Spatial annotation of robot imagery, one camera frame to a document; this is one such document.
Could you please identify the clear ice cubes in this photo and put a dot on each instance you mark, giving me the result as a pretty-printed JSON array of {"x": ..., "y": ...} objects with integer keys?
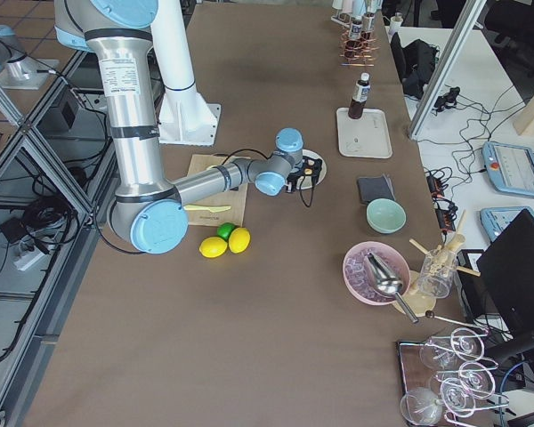
[{"x": 355, "y": 269}]

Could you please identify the mint green bowl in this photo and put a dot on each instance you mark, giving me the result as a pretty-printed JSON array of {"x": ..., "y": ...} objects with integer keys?
[{"x": 385, "y": 215}]

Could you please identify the wooden cutting board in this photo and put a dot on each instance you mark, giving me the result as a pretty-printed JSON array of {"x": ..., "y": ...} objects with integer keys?
[{"x": 236, "y": 198}]

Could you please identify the upside down wine glass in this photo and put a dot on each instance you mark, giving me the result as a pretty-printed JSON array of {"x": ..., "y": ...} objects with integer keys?
[{"x": 449, "y": 352}]

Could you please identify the yellow plastic knife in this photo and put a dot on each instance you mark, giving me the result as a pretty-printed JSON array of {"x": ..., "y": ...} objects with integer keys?
[{"x": 207, "y": 208}]

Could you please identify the bottle in copper rack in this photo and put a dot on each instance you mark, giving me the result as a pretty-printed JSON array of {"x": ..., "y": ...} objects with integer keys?
[{"x": 355, "y": 30}]

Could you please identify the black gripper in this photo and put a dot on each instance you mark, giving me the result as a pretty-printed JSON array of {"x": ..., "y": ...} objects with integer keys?
[{"x": 301, "y": 173}]

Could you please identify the pink bowl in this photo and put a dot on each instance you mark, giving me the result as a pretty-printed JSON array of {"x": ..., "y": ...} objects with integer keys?
[{"x": 360, "y": 291}]

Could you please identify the black bag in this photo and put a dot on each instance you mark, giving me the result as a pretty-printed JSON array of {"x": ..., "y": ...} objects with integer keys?
[{"x": 415, "y": 64}]

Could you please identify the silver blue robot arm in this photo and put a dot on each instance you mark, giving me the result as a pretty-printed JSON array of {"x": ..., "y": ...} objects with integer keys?
[{"x": 152, "y": 99}]

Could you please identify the yellow lemon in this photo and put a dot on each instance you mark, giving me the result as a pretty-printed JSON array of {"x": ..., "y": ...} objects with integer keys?
[
  {"x": 239, "y": 240},
  {"x": 213, "y": 247}
]

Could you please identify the clear glass mug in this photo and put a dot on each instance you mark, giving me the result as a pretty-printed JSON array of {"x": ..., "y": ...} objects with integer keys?
[{"x": 436, "y": 276}]

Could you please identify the blue teach pendant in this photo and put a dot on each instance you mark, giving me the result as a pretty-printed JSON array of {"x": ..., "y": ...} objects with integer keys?
[
  {"x": 510, "y": 168},
  {"x": 495, "y": 219}
]

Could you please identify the white rectangular tray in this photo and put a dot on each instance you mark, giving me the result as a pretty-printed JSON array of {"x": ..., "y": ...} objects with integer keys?
[{"x": 366, "y": 137}]

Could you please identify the metal ice scoop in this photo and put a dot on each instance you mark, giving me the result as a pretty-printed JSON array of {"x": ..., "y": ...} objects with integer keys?
[{"x": 387, "y": 283}]

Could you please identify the white power strip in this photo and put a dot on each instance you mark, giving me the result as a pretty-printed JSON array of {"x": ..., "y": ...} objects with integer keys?
[{"x": 28, "y": 258}]

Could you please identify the aluminium frame post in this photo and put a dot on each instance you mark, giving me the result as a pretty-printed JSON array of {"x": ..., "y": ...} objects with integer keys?
[{"x": 458, "y": 36}]

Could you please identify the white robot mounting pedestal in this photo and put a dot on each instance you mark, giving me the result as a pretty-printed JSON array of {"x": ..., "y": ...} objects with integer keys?
[{"x": 185, "y": 117}]

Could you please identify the copper wire bottle rack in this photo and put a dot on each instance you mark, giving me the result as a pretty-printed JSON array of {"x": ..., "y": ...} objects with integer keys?
[{"x": 364, "y": 54}]

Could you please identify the brown sauce bottle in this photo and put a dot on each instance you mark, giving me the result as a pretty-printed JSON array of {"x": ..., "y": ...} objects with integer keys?
[{"x": 359, "y": 96}]

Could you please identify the green lime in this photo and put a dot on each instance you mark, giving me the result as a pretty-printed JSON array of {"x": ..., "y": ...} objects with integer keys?
[{"x": 224, "y": 230}]

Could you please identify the black computer monitor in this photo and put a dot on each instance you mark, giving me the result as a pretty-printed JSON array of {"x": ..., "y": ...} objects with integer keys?
[{"x": 507, "y": 270}]

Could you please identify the wooden mug tree stand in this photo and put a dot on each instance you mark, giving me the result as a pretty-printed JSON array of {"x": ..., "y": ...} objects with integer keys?
[{"x": 453, "y": 245}]

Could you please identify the white round plate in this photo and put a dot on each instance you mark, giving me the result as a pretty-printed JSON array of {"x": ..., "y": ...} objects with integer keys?
[{"x": 319, "y": 168}]

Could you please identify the dark glass rack tray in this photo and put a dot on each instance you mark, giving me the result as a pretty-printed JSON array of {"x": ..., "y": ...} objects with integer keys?
[{"x": 414, "y": 373}]

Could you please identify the brown tipped stirring stick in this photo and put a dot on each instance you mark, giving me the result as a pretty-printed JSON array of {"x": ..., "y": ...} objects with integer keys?
[{"x": 432, "y": 315}]

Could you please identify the dark grey folded cloth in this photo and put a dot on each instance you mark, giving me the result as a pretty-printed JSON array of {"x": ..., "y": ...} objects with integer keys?
[{"x": 372, "y": 188}]

